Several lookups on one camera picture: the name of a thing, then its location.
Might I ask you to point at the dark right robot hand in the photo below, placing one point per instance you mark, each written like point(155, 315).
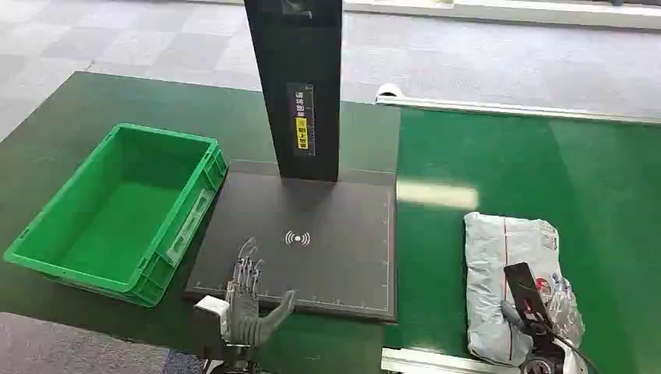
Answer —
point(527, 294)

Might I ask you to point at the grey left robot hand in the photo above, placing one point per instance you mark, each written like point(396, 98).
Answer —
point(242, 315)

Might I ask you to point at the grey plastic parcel bag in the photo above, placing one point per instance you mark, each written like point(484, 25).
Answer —
point(490, 289)

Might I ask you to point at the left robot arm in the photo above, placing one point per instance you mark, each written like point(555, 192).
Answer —
point(232, 360)

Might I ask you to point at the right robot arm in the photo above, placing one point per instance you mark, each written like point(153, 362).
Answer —
point(547, 361)

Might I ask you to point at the green conveyor belt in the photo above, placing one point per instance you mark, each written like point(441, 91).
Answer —
point(583, 217)

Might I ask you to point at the green plastic crate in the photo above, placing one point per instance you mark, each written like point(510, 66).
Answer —
point(124, 222)

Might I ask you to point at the black and yellow label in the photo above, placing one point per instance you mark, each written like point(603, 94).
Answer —
point(301, 121)

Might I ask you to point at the white conveyor roller end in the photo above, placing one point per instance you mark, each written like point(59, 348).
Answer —
point(390, 90)

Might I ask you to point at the black scanner column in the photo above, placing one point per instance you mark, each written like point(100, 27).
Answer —
point(289, 51)

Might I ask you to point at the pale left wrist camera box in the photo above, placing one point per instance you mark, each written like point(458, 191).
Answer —
point(212, 307)

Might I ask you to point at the black scanner base plate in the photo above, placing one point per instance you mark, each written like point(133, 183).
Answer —
point(330, 268)

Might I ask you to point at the short aluminium conveyor rail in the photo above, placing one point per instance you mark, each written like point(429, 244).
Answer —
point(434, 361)

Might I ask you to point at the long aluminium conveyor rail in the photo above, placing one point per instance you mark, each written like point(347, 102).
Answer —
point(516, 109)

